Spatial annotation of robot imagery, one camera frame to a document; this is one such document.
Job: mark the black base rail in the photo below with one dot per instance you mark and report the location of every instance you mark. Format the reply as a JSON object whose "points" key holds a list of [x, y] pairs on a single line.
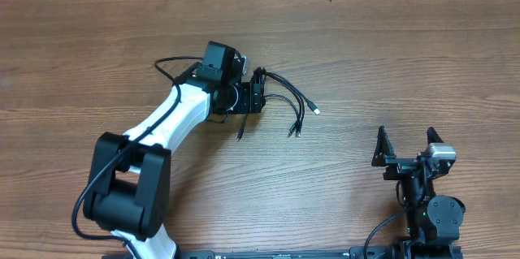
{"points": [[352, 253]]}

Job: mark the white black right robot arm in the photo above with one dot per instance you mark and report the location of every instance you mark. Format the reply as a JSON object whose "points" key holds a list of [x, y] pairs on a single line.
{"points": [[433, 221]]}

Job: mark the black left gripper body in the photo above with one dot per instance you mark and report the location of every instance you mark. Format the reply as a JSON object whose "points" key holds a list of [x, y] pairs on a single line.
{"points": [[236, 99]]}

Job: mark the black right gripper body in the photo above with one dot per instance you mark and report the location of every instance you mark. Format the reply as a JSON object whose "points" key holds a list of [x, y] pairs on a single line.
{"points": [[396, 168]]}

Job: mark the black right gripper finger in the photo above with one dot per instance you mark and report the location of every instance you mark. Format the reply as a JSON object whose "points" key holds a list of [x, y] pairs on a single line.
{"points": [[433, 136], [383, 150]]}

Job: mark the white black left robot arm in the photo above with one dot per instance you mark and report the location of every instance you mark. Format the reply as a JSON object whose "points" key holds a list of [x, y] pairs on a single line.
{"points": [[128, 190]]}

